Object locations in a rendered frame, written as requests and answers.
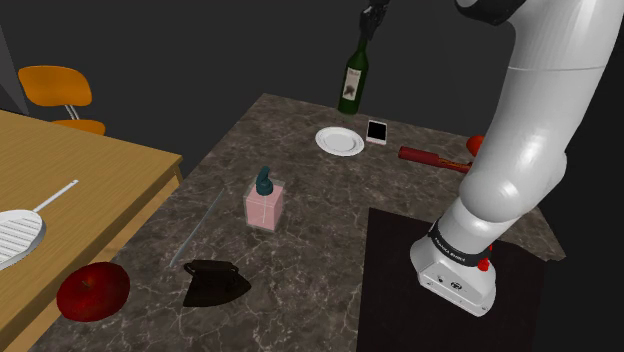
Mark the wooden table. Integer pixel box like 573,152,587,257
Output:
0,108,185,352

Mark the white round plate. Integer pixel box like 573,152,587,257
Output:
314,126,366,158

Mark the black flat iron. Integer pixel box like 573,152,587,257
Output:
182,259,253,308

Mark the green wine bottle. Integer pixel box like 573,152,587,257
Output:
337,31,370,117

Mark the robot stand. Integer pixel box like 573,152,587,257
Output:
355,206,550,352

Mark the red apple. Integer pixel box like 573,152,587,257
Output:
55,261,132,323

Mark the red round fruit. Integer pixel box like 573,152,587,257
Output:
465,134,486,158

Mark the orange chair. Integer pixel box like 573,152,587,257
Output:
17,65,107,137

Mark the pink soap dispenser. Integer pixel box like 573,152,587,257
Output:
242,165,286,233

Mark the red cylindrical tool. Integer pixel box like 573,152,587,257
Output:
397,145,474,175

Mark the pink-edged smartphone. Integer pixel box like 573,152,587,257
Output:
365,119,389,146

